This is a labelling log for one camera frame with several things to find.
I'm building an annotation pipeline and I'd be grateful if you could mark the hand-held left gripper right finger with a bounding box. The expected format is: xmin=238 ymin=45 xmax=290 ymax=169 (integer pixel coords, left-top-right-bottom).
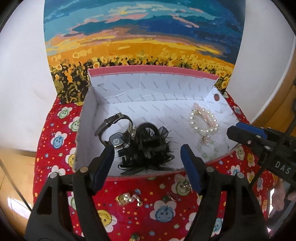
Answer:
xmin=180 ymin=144 xmax=270 ymax=241

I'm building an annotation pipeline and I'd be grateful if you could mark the red smiley flower tablecloth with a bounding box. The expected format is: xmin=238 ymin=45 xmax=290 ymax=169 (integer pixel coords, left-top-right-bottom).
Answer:
xmin=32 ymin=90 xmax=278 ymax=241

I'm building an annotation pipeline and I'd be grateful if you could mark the person's right hand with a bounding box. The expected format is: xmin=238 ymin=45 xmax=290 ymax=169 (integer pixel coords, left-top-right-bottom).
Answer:
xmin=272 ymin=178 xmax=294 ymax=212

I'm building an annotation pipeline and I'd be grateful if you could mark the black strap wristwatch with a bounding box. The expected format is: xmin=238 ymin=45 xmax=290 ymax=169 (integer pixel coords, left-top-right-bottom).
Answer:
xmin=95 ymin=113 xmax=133 ymax=149

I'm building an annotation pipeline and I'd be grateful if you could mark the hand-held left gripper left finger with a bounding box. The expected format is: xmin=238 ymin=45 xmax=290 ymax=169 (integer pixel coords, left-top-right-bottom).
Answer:
xmin=25 ymin=145 xmax=115 ymax=241

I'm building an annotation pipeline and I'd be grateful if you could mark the white cardboard box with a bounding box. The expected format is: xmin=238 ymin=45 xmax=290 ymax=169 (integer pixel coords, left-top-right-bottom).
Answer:
xmin=75 ymin=65 xmax=243 ymax=180

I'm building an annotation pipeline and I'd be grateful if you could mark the translucent bead bracelet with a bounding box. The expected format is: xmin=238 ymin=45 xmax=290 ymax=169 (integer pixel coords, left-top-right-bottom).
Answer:
xmin=196 ymin=133 xmax=219 ymax=159

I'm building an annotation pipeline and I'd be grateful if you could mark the sunflower field sky painting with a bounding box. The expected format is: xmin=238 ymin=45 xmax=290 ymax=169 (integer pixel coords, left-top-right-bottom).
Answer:
xmin=43 ymin=0 xmax=245 ymax=103

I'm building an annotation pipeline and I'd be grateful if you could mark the black cable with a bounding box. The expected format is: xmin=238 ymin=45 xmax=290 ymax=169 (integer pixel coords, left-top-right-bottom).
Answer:
xmin=0 ymin=160 xmax=31 ymax=211
xmin=252 ymin=120 xmax=296 ymax=186

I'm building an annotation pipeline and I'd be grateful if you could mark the black feather hair accessory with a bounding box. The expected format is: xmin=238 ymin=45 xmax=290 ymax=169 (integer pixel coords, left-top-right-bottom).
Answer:
xmin=117 ymin=123 xmax=175 ymax=175

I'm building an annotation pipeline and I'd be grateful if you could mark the green stone earring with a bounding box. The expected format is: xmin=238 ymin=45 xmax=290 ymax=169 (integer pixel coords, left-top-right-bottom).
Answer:
xmin=162 ymin=193 xmax=179 ymax=203

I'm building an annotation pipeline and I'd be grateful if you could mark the white pearl bracelet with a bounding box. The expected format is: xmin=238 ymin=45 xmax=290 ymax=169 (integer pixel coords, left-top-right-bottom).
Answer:
xmin=190 ymin=109 xmax=220 ymax=135

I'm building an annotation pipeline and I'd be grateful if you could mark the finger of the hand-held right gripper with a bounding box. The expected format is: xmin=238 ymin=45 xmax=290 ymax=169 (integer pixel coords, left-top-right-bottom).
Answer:
xmin=227 ymin=122 xmax=269 ymax=151

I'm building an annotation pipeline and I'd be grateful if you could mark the pink flower hair clip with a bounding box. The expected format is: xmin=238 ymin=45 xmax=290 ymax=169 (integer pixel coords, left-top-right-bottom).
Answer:
xmin=192 ymin=103 xmax=214 ymax=127

